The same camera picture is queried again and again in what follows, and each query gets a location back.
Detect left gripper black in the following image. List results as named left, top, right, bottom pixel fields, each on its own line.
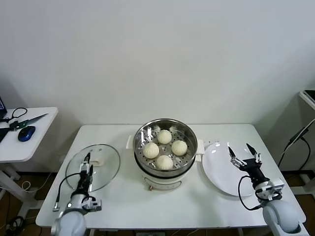
left=76, top=151, right=94, bottom=196

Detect black floor cables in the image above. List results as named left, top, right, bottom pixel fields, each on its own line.
left=0, top=189, right=25, bottom=236

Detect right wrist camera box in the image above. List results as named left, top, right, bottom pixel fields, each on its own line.
left=267, top=178, right=285, bottom=201

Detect white electric cooker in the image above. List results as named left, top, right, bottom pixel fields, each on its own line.
left=126, top=135, right=206, bottom=191

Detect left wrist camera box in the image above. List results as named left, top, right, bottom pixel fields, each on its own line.
left=82, top=196, right=103, bottom=211

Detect white floor cable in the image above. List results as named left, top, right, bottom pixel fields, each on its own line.
left=22, top=172, right=54, bottom=192

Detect steel perforated steamer basket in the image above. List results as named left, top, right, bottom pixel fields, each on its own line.
left=126, top=118, right=206, bottom=174

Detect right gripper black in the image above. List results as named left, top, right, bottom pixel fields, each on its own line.
left=227, top=143, right=268, bottom=184

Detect black looped cable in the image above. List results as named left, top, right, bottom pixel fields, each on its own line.
left=0, top=107, right=28, bottom=123

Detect glass lid with cream handle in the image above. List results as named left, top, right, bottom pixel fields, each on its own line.
left=65, top=144, right=122, bottom=193

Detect green handled scissors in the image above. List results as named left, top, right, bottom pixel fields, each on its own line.
left=9, top=113, right=49, bottom=131

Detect white steamed baozi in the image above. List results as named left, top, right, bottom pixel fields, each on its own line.
left=156, top=154, right=174, bottom=171
left=143, top=142, right=160, bottom=159
left=171, top=139, right=188, bottom=156
left=157, top=129, right=172, bottom=145

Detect laptop with blue screen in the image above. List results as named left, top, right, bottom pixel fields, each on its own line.
left=0, top=94, right=8, bottom=119

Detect blue computer mouse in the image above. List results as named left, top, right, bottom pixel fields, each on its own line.
left=18, top=125, right=37, bottom=142

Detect white side table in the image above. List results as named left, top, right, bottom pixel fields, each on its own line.
left=0, top=106, right=59, bottom=217

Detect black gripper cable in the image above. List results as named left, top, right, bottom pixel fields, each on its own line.
left=52, top=172, right=82, bottom=212
left=238, top=175, right=261, bottom=211

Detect black cable with adapter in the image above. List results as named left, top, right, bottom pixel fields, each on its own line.
left=278, top=120, right=312, bottom=171

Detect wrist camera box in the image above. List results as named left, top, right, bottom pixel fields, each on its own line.
left=267, top=178, right=285, bottom=201
left=82, top=196, right=103, bottom=211

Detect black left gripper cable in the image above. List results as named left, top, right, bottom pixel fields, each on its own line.
left=52, top=172, right=82, bottom=212

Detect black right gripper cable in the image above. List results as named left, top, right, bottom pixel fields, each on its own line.
left=238, top=175, right=261, bottom=211

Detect white round plate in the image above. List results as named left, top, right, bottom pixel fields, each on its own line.
left=202, top=141, right=264, bottom=197

